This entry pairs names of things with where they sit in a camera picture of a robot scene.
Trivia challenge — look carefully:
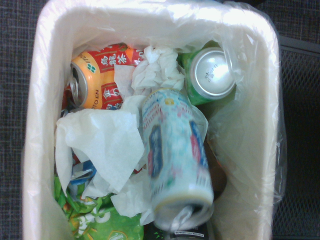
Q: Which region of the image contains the crumpled white tissue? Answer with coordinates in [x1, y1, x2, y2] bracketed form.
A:
[130, 45, 186, 96]

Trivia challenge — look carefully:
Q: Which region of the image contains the green snack bag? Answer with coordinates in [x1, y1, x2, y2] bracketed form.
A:
[53, 174, 146, 240]

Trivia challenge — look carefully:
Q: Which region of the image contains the orange red tea can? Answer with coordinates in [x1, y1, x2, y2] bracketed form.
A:
[61, 42, 146, 111]

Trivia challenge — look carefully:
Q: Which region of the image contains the green drink can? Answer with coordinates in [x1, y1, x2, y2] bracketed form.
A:
[179, 40, 238, 106]

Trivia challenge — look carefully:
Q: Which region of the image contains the cream plastic trash bin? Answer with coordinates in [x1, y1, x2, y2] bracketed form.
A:
[21, 0, 281, 240]

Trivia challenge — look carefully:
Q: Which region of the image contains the large white tissue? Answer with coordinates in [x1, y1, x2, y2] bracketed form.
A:
[55, 94, 149, 199]

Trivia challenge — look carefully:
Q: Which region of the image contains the small white tissue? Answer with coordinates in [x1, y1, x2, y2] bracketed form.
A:
[109, 171, 156, 226]

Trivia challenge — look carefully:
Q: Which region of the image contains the black drink can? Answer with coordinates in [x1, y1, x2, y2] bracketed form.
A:
[143, 219, 216, 240]

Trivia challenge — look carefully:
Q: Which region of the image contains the white blue drink can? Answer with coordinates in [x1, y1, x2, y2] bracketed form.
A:
[140, 87, 216, 231]

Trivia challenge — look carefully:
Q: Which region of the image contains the white lined trash bin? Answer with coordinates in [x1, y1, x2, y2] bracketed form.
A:
[21, 0, 289, 240]

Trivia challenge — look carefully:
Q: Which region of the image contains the blue white wrapper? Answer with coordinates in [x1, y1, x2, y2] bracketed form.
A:
[68, 154, 99, 186]

